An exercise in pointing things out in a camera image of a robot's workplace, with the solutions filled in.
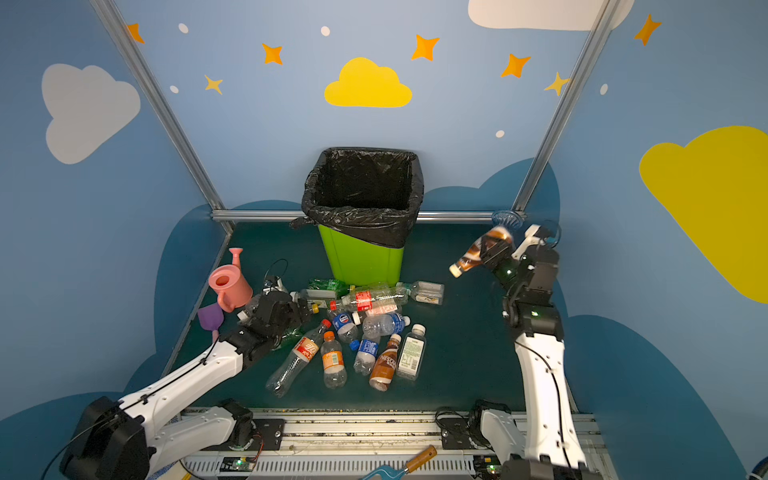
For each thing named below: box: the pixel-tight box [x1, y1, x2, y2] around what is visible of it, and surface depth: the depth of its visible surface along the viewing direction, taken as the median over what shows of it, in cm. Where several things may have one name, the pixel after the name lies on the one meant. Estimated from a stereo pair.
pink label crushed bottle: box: [365, 303, 398, 317], surface depth 95 cm
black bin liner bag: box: [290, 147, 425, 249], surface depth 87 cm
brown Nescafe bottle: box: [368, 334, 402, 392], surface depth 83 cm
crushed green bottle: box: [308, 278, 350, 298], surface depth 103 cm
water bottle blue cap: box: [350, 338, 379, 376], surface depth 86 cm
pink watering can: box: [208, 247, 253, 313], surface depth 94 cm
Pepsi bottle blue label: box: [332, 311, 359, 343], surface depth 91 cm
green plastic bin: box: [318, 224, 404, 287], surface depth 93 cm
